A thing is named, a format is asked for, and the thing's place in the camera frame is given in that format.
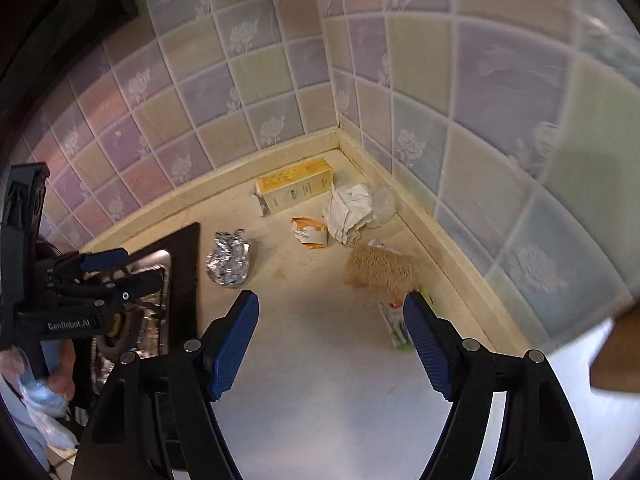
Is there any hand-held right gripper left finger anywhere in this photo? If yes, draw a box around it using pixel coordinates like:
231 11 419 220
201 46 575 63
72 290 260 480

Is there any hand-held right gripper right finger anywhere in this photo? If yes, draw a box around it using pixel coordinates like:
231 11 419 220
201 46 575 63
402 290 593 480

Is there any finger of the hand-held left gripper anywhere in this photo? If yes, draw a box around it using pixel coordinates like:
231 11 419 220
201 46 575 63
50 269 163 307
47 247 128 286

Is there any green white tube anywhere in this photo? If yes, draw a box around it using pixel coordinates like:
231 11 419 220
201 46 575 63
377 287 435 350

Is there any silver foil wrapper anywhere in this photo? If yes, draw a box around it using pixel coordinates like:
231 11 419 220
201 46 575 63
206 228 251 289

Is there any tan loofah sponge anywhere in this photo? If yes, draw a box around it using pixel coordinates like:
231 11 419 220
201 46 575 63
344 245 422 294

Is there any orange white wrapper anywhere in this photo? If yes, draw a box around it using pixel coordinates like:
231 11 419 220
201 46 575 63
291 216 329 250

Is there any pale plastic bag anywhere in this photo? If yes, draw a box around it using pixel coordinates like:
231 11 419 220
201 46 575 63
15 372 79 453

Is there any clear plastic wrapper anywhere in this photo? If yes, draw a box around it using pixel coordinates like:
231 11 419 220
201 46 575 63
367 185 397 229

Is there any white paper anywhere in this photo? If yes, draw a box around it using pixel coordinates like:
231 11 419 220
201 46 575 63
322 183 376 247

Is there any cream yellow carton box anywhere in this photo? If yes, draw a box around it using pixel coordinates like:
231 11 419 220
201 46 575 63
252 157 335 217

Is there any person's left hand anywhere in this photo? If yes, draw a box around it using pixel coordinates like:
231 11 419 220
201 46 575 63
0 345 76 402

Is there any gas burner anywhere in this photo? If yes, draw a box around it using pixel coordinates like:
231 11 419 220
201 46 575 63
95 305 142 357

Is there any black gas stove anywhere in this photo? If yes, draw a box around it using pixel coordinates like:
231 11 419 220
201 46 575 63
75 222 201 362

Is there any wooden cutting board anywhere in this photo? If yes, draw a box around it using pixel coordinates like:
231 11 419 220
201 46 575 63
590 304 640 396

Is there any black range hood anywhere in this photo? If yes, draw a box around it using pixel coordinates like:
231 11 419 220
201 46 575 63
0 0 141 171

